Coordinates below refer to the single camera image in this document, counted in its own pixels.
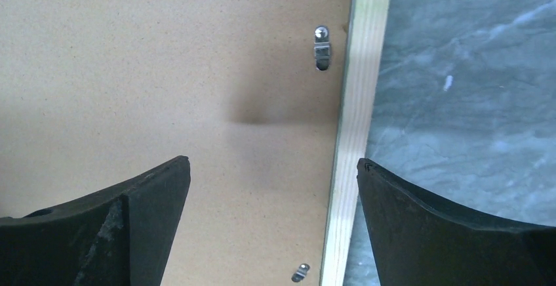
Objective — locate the wooden picture frame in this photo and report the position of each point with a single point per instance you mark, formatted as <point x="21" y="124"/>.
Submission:
<point x="364" y="46"/>

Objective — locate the upper metal turn clip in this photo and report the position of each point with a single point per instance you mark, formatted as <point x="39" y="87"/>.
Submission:
<point x="322" y="48"/>

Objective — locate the brown backing board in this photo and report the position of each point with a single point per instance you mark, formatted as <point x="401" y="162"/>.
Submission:
<point x="94" y="92"/>

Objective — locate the lower metal turn clip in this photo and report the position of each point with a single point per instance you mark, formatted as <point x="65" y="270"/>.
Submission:
<point x="300" y="273"/>

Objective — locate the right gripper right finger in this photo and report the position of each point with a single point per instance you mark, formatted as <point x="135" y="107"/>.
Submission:
<point x="421" y="238"/>

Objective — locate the metal turn clip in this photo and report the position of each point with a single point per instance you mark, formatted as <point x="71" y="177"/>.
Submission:
<point x="300" y="273"/>
<point x="322" y="48"/>

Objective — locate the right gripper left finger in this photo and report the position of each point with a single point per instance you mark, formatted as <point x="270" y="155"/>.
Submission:
<point x="120" y="235"/>

